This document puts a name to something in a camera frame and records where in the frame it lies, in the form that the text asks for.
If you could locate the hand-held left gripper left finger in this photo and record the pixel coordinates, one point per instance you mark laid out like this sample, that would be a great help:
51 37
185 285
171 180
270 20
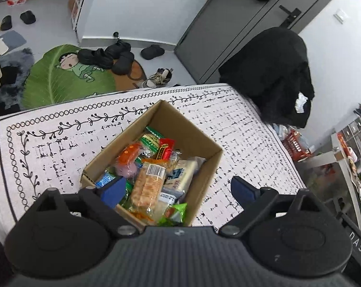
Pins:
114 189

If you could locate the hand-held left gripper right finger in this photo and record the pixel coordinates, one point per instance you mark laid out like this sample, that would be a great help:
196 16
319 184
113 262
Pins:
243 189

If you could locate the small blue snack packet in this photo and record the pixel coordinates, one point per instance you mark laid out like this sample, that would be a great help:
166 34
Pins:
104 179

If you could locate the pink snack packet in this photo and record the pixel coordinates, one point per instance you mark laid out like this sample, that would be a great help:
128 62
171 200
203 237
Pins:
127 169

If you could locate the orange cracker packet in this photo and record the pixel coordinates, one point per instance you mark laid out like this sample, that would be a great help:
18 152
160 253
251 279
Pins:
147 185

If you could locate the red green snack packet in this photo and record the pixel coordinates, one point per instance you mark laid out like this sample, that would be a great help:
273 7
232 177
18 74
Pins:
129 153

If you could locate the green edged biscuit packet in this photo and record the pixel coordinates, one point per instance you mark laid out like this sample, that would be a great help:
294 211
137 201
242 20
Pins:
150 140

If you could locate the long white snack packet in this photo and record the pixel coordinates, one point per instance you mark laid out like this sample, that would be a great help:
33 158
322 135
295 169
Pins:
183 172

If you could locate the bright green snack packet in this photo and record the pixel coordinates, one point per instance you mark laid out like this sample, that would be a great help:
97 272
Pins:
174 214

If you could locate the brown cardboard box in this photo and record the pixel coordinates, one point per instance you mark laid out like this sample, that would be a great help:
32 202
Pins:
183 131

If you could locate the red plastic basket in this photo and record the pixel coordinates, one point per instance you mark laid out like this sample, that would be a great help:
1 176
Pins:
297 146

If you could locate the white desk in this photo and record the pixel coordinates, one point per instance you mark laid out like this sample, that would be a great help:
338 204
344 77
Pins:
318 157

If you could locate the crumpled white cloth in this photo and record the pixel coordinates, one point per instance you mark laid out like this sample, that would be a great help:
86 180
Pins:
300 102

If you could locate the grey drawer organiser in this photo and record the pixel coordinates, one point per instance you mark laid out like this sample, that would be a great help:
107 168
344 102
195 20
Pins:
355 128

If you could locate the beige black sneaker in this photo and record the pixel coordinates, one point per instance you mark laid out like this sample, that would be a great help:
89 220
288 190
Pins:
158 78

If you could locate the black jacket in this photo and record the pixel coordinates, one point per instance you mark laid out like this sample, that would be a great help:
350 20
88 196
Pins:
270 71

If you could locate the green cartoon leaf rug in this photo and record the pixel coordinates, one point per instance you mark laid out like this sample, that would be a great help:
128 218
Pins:
49 86

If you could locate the black clog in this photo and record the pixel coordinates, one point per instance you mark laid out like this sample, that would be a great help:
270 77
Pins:
95 58
117 47
123 63

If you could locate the black slide sandal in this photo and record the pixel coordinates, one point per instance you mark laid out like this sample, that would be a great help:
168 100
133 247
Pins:
152 51

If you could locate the black door stop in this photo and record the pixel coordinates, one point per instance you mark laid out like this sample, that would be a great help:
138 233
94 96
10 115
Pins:
116 34

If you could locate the grey door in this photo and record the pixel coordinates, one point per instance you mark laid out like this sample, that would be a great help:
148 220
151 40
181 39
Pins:
228 30

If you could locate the grey fluffy rug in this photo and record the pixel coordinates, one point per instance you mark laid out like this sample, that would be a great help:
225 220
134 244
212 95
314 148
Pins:
16 62

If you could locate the blue grey floor mat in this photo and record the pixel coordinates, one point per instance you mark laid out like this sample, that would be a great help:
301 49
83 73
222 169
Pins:
13 39

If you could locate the narrow white cart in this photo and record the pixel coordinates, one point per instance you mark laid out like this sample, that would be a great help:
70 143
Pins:
80 3

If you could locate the black slipper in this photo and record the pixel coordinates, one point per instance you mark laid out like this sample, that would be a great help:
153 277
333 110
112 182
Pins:
6 22
28 17

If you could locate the white light switch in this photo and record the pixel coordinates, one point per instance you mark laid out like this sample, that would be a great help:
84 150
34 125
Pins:
340 16

